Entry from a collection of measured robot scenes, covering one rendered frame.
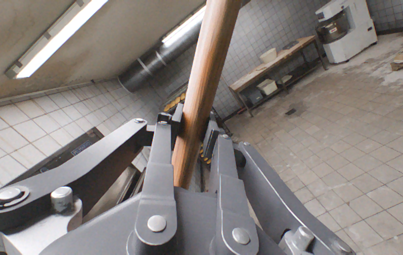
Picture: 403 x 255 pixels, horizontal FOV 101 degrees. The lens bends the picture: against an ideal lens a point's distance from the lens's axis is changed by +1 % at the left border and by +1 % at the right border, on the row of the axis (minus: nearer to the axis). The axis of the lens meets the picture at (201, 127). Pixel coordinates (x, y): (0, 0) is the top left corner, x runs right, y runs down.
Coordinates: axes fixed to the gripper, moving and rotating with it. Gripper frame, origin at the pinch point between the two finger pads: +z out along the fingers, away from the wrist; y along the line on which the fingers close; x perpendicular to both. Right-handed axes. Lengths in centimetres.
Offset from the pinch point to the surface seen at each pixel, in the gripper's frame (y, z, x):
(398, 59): 308, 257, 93
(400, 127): 254, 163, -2
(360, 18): 318, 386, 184
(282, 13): 190, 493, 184
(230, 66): 97, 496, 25
